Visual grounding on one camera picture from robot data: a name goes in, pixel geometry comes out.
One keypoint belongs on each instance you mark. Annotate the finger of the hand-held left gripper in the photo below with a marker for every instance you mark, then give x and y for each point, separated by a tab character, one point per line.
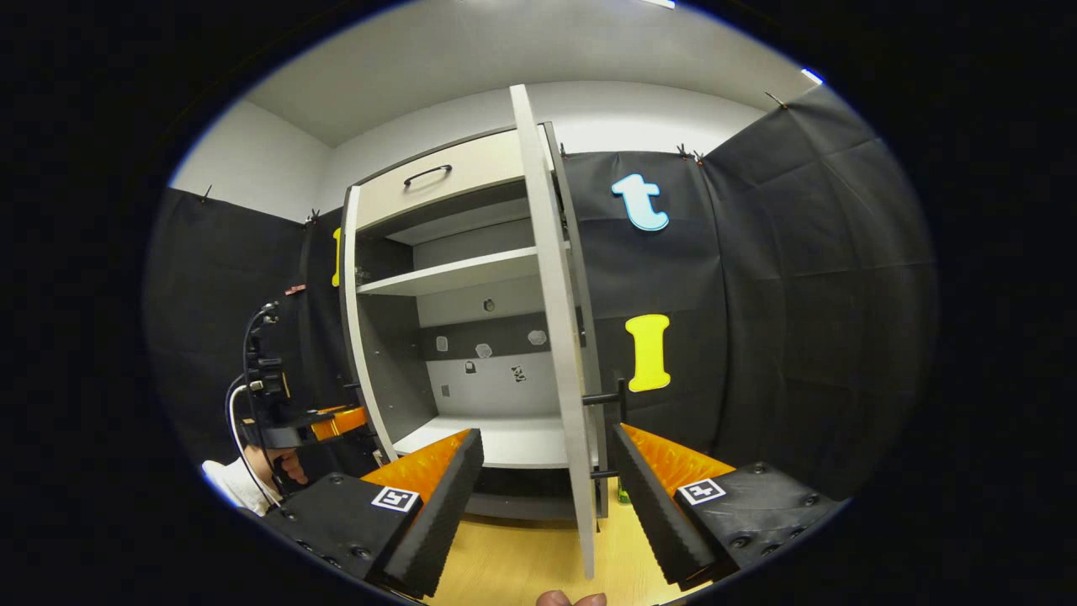
341	422

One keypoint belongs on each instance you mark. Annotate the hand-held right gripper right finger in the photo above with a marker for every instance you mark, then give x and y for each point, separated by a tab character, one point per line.
652	513

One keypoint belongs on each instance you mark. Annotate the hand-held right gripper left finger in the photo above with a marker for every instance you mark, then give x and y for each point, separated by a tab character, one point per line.
442	513

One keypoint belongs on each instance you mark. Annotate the beige double-door shoe cabinet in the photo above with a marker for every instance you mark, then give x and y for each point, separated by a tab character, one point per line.
395	379

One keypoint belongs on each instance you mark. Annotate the beige cabinet door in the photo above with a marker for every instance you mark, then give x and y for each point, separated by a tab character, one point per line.
353	337
559	337

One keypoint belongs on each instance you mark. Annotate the white cabinet shelf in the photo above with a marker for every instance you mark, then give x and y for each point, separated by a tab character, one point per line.
454	271

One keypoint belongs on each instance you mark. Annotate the beige cabinet drawer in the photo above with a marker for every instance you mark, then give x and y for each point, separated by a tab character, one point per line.
471	172

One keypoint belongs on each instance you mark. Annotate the black backdrop cloth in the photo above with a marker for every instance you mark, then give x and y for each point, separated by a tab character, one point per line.
799	295

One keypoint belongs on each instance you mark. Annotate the short ceiling light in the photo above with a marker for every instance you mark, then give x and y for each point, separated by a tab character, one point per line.
811	76

